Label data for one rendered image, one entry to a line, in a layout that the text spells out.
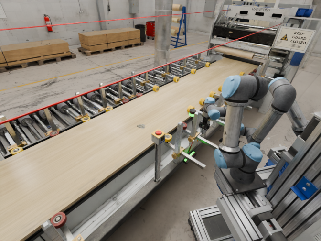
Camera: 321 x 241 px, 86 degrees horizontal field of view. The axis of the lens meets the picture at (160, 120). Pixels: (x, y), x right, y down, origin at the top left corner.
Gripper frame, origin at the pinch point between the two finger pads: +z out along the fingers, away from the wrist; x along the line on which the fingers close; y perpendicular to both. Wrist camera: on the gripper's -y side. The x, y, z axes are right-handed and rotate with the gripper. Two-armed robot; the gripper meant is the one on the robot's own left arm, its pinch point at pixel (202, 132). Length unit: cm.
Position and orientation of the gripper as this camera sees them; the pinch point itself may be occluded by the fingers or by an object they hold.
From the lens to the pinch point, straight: 160.1
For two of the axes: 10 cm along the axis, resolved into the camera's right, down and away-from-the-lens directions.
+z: -0.3, 8.0, 6.0
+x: 9.3, 2.5, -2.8
